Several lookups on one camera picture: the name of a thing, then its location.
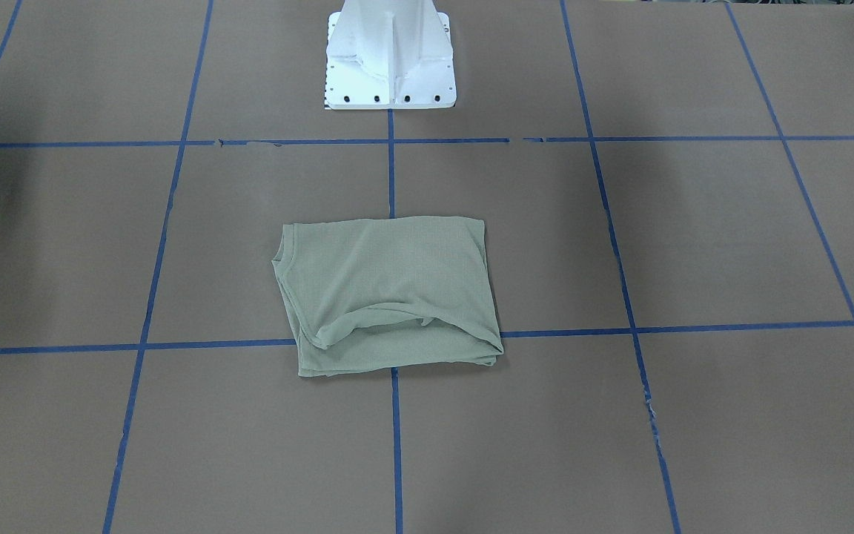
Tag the olive green long-sleeve shirt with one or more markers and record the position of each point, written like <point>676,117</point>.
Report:
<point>367,294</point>

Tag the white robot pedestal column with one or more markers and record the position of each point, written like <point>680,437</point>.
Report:
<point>389,55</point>

